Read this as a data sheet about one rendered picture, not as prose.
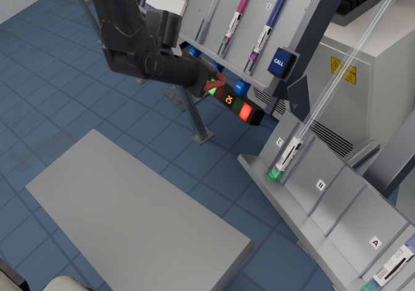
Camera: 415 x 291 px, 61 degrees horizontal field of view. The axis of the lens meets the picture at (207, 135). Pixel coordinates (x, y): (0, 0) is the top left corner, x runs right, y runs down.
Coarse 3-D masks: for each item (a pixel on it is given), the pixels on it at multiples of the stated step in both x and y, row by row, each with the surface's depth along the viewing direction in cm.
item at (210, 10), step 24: (192, 0) 101; (216, 0) 93; (240, 0) 86; (264, 0) 80; (288, 0) 75; (192, 24) 100; (216, 24) 92; (240, 24) 85; (264, 24) 79; (288, 24) 74; (216, 48) 91; (240, 48) 84; (264, 48) 79; (264, 72) 78
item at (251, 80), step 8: (192, 40) 95; (200, 48) 92; (208, 48) 94; (216, 56) 87; (224, 64) 85; (232, 64) 85; (240, 72) 81; (248, 80) 79; (256, 80) 78; (264, 88) 75
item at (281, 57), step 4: (280, 52) 70; (284, 52) 69; (276, 56) 70; (280, 56) 69; (284, 56) 69; (288, 56) 68; (276, 60) 70; (280, 60) 69; (284, 60) 69; (272, 64) 71; (276, 64) 70; (280, 64) 69; (284, 64) 69; (272, 68) 71; (276, 68) 70; (280, 68) 69; (276, 72) 70; (280, 72) 69
